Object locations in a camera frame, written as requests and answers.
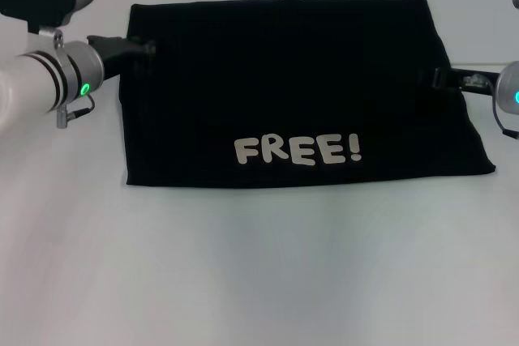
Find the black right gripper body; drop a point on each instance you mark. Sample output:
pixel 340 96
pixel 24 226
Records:
pixel 474 86

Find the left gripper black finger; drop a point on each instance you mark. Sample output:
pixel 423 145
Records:
pixel 145 48

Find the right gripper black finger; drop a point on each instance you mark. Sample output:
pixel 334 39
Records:
pixel 444 78

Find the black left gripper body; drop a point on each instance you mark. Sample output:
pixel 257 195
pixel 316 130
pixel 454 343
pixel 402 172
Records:
pixel 111 49

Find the black t-shirt with FREE print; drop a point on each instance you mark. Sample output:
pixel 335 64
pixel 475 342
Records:
pixel 284 78

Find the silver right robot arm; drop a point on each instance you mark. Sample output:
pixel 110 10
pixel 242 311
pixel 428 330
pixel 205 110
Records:
pixel 509 86

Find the silver left camera mount bracket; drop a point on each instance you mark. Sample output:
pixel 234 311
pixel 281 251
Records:
pixel 50 38

